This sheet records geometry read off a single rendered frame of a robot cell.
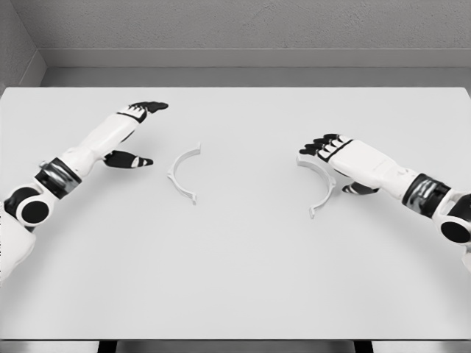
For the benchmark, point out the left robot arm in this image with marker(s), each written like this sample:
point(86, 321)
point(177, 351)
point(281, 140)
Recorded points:
point(40, 195)

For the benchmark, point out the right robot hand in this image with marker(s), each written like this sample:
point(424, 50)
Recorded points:
point(362, 160)

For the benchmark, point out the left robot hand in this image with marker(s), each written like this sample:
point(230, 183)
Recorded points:
point(110, 132)

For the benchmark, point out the white half pipe clamp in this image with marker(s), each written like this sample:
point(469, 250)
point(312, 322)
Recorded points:
point(180, 175)
point(324, 180)

